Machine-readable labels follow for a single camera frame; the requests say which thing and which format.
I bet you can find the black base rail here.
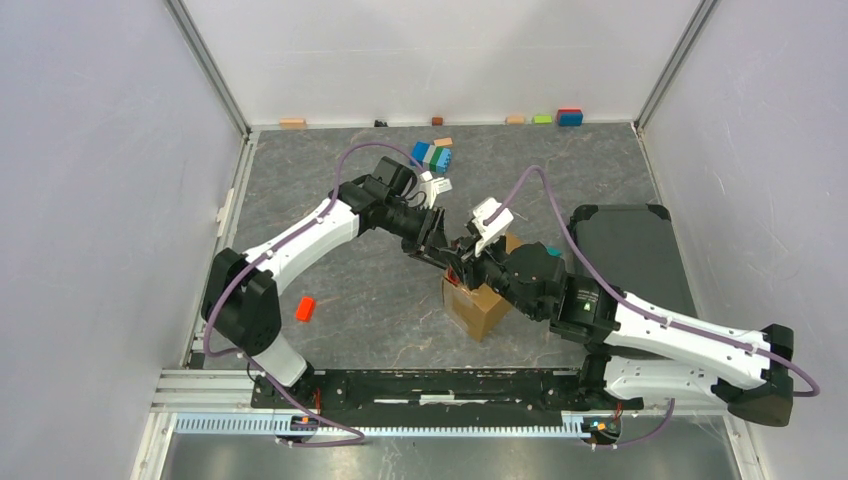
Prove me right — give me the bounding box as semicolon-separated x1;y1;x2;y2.
288;368;644;427

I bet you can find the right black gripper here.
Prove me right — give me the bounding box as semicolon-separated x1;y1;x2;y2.
440;230;542;321

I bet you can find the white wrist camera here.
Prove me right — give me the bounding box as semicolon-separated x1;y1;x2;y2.
418;171;452;208
471;197;514;257

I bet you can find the purple cable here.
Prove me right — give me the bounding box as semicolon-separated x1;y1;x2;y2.
483;165;821;452
201;142;429;448

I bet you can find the blue green block stack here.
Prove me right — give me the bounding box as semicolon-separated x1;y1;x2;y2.
410;142;452;174

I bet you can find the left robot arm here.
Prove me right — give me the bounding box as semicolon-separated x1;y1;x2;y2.
200;157;452;408

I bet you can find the brown cardboard express box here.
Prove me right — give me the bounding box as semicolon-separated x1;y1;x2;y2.
441;233;525;344

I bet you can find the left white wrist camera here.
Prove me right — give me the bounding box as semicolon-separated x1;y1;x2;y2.
418;171;452;208

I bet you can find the white toothed cable duct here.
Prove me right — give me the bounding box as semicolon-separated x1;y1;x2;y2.
173;412;590;439

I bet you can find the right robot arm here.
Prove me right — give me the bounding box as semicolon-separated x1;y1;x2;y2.
448;241;795;427

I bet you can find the small red block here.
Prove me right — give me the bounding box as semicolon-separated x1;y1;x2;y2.
294;296;317;323

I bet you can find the green block at wall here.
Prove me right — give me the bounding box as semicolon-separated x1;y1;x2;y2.
533;115;554;125

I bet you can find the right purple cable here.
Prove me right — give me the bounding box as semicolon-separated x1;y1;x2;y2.
483;165;821;452

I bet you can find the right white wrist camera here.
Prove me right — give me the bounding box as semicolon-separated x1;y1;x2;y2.
471;197;514;257

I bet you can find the red blue block at wall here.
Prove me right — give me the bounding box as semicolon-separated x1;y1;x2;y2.
556;108;584;127

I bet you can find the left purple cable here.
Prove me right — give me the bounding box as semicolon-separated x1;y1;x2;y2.
201;142;429;448

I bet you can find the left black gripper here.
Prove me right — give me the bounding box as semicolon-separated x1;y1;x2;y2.
381;198;450;269

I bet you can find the tan block at wall left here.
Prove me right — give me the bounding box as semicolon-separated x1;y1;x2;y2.
278;118;307;130

